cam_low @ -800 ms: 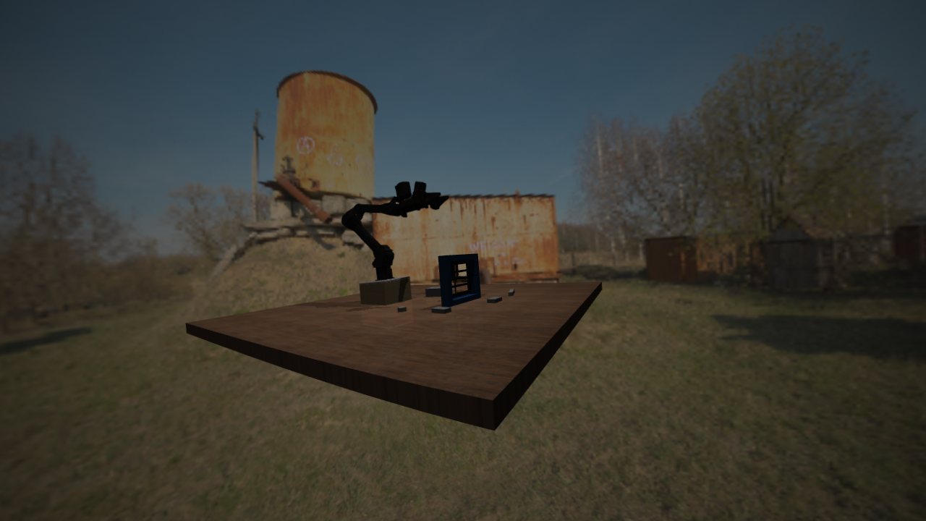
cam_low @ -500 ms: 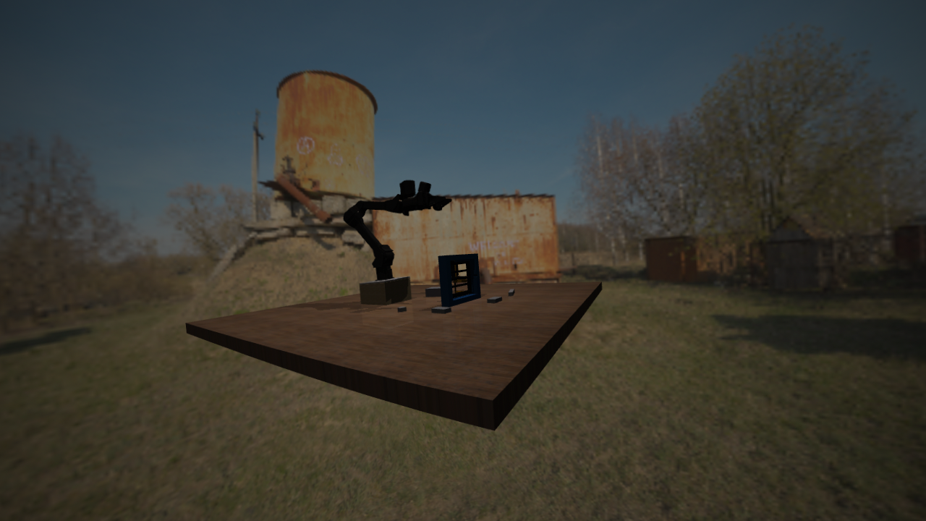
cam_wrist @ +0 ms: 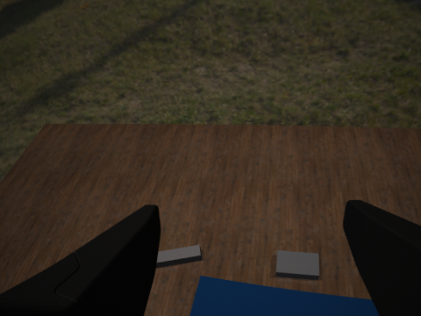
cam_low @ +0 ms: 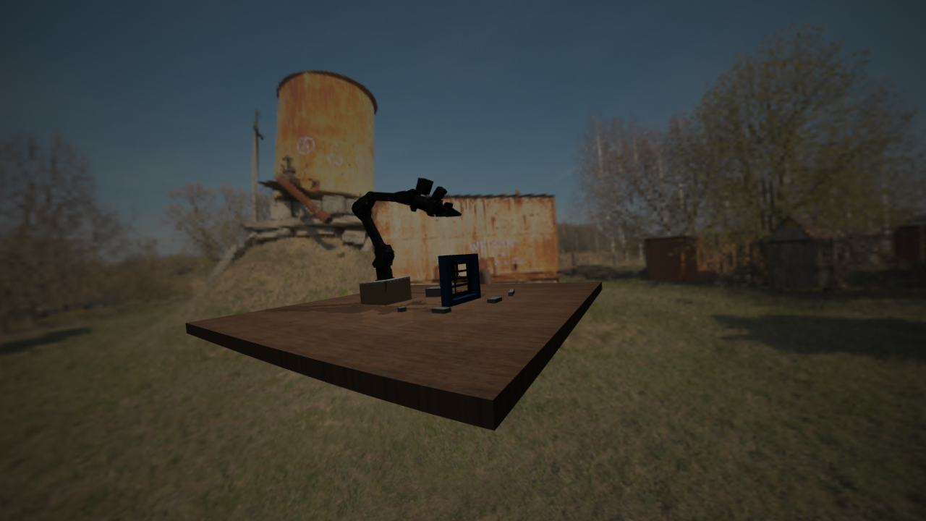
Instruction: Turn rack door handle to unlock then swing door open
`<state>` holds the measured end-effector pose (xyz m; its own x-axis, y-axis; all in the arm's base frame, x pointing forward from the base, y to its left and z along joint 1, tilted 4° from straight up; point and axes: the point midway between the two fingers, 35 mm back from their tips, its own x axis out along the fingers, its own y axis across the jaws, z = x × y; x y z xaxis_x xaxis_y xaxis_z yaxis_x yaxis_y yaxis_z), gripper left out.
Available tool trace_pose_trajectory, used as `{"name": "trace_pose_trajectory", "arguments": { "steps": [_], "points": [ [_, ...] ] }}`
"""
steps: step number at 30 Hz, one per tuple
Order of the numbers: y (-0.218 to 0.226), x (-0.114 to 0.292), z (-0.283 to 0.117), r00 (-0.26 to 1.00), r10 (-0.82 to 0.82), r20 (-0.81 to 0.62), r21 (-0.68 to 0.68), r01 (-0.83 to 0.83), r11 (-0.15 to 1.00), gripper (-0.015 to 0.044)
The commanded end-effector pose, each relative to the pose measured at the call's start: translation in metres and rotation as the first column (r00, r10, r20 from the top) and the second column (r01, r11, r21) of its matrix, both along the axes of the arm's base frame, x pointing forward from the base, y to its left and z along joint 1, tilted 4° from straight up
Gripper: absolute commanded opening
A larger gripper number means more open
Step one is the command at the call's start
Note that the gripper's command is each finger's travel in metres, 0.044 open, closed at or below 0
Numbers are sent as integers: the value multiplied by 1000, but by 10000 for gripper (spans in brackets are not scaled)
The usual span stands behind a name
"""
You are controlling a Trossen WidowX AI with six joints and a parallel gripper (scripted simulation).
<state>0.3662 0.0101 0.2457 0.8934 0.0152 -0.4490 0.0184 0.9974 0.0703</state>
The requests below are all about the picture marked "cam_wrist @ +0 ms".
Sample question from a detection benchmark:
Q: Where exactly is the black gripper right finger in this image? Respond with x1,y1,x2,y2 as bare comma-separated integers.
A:
343,200,421,316

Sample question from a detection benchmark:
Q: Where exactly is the grey flat box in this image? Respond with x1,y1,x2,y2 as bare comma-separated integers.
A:
276,249,319,281

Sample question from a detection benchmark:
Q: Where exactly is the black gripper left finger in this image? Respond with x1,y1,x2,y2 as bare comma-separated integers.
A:
0,205,161,316

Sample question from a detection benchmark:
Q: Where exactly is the grey flat bar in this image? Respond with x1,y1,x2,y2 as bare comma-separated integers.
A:
155,245,203,268

